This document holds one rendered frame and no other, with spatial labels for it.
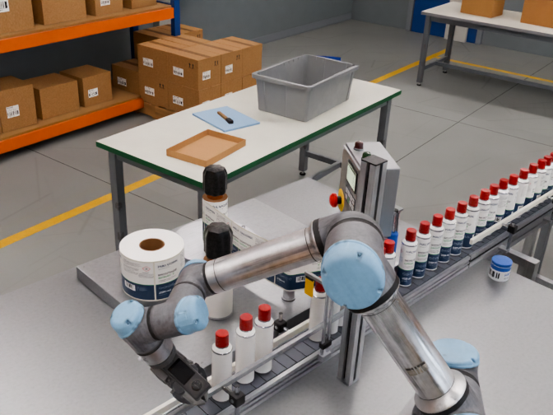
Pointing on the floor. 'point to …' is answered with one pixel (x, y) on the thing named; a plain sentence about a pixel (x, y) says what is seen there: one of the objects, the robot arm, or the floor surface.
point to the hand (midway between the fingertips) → (205, 400)
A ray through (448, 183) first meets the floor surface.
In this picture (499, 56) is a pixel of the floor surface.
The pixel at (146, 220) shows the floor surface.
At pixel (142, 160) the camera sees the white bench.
